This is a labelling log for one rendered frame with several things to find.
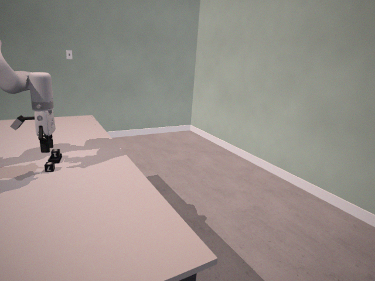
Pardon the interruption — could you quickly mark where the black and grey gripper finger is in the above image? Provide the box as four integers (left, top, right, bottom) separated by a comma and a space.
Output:
38, 125, 50, 153
48, 134, 53, 148

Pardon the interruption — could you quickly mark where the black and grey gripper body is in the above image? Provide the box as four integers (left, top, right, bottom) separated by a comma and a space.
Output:
32, 108, 56, 136

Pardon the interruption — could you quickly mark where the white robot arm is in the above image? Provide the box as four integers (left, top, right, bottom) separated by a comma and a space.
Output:
0, 41, 54, 130

